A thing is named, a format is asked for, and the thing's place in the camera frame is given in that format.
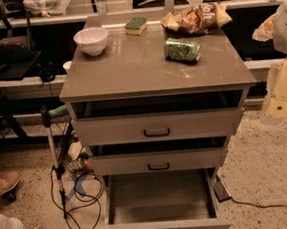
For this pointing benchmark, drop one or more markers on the brown shoe upper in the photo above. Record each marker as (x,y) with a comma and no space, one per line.
(8,182)

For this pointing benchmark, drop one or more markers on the grey drawer cabinet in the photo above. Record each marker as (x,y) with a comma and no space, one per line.
(133,76)

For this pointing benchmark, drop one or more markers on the white bowl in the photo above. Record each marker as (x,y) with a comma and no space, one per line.
(91,41)

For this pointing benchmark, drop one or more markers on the drawer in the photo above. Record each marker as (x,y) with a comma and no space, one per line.
(162,200)
(157,126)
(205,152)

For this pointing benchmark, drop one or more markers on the silver tripod stand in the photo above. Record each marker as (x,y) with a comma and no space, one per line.
(47,124)

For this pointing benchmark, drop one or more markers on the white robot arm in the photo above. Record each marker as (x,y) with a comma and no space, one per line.
(274,28)

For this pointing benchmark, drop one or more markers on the brown chip bag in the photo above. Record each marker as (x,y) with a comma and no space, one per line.
(199,19)

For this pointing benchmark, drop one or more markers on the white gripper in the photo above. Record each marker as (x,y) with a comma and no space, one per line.
(275,106)

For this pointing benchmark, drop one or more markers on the green soda can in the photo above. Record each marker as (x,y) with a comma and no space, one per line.
(182,50)

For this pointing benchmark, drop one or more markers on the small white cup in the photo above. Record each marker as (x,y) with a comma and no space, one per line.
(67,65)

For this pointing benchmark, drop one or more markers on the black bag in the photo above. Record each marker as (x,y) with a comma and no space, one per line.
(15,48)

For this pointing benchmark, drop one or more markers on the black power adapter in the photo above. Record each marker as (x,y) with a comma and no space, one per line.
(221,191)

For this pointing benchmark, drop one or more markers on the green yellow sponge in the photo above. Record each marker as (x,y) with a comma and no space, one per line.
(135,26)

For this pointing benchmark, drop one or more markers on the white plastic bag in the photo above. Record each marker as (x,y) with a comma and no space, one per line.
(47,8)

